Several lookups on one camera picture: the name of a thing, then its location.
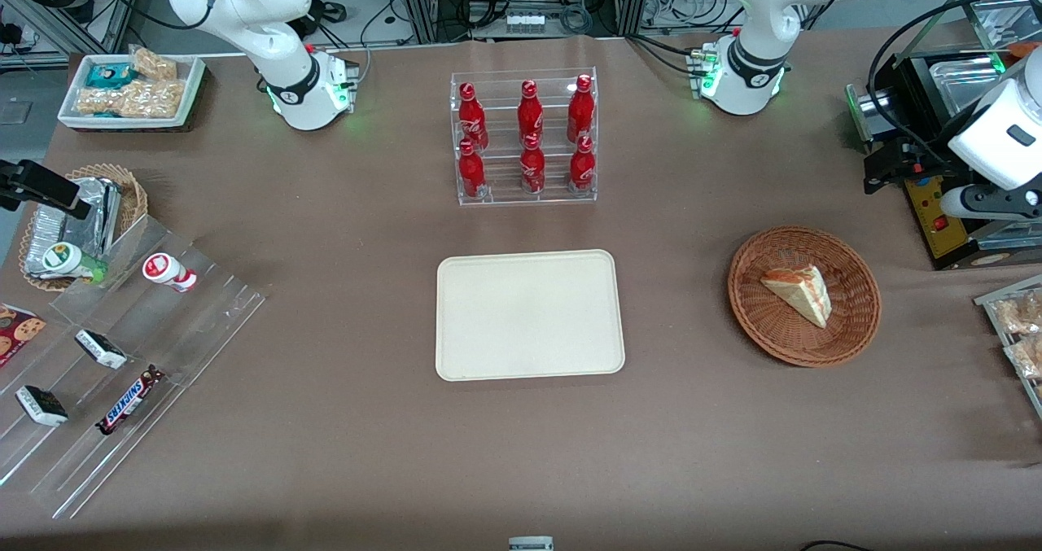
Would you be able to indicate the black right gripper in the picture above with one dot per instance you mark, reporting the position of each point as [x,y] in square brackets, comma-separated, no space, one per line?
[34,181]

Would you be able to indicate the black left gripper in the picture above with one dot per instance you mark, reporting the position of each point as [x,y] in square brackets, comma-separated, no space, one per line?
[921,154]

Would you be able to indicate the triangular sandwich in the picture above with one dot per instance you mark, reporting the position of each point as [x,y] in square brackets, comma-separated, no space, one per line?
[802,292]

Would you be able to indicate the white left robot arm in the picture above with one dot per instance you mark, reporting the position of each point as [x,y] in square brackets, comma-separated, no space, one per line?
[753,38]

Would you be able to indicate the light wicker basket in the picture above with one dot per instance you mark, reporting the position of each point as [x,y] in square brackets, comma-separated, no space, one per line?
[134,197]

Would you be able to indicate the grey tray with snack bags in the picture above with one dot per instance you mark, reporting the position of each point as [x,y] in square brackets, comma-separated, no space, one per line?
[989,303]

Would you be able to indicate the white rectangular snack tray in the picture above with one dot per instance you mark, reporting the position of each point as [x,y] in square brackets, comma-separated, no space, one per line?
[194,79]

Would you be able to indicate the brown round wicker basket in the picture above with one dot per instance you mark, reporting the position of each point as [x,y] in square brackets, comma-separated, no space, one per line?
[765,323]

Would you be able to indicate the cream plastic tray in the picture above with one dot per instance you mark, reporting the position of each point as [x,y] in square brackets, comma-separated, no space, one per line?
[529,315]

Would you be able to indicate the foil wrapped package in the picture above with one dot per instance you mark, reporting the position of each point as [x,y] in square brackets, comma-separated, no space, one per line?
[42,238]
[102,209]

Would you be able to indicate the green white yogurt bottle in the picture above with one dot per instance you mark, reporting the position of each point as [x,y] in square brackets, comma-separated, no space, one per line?
[69,260]

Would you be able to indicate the black food warmer machine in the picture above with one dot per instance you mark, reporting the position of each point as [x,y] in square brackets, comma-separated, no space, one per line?
[948,233]

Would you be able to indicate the steel food pan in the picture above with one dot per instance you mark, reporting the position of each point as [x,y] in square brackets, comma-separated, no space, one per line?
[965,79]

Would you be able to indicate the large rice cracker bag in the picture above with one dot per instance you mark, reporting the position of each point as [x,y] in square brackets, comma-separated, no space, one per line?
[130,99]

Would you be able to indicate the teal snack packet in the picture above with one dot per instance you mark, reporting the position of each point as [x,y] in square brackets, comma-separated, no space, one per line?
[110,75]

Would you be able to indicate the red white yogurt bottle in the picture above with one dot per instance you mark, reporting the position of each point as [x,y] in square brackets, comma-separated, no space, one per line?
[163,268]

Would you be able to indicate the red cookie package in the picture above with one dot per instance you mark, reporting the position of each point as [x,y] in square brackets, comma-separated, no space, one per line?
[20,327]

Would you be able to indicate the small rice cracker bag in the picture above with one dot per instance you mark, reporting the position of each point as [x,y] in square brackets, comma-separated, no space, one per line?
[155,64]

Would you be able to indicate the black white snack bar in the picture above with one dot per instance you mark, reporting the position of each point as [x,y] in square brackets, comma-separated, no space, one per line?
[41,406]
[102,349]

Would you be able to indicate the clear bag of crackers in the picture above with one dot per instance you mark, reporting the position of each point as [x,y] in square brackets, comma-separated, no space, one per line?
[1022,313]
[1027,357]

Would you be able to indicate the clear acrylic stepped shelf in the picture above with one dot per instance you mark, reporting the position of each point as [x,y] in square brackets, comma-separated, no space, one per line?
[203,323]

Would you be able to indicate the snickers chocolate bar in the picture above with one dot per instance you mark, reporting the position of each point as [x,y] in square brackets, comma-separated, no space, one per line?
[130,400]

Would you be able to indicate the red cola bottle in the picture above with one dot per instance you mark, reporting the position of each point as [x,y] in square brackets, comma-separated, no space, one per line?
[533,168]
[582,167]
[580,110]
[470,172]
[530,111]
[470,120]

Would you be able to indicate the clear acrylic bottle rack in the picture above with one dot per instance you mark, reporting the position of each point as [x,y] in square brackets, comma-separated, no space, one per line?
[505,193]

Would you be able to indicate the white power strip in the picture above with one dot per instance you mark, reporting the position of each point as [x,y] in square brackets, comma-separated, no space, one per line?
[525,23]

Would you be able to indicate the aluminium equipment rack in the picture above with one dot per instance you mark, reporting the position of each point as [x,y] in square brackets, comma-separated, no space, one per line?
[423,2]

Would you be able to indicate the small grey white device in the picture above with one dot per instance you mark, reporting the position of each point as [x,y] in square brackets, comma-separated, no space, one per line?
[531,544]

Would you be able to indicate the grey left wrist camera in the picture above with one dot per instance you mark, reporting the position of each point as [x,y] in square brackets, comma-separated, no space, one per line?
[989,209]

